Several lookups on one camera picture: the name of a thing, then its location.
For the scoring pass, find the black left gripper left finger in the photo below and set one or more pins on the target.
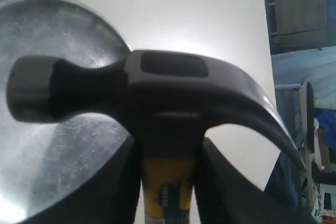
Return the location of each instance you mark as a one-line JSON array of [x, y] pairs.
[[110, 196]]

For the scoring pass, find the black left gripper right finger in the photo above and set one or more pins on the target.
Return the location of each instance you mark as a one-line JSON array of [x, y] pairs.
[[224, 195]]

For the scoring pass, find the black yellow claw hammer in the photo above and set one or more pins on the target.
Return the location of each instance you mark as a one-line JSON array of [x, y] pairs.
[[167, 101]]

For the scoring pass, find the round steel plate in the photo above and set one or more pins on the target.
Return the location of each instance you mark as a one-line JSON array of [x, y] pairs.
[[55, 58]]

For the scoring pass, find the background wooden shelf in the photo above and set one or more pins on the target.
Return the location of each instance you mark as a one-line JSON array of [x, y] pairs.
[[295, 25]]

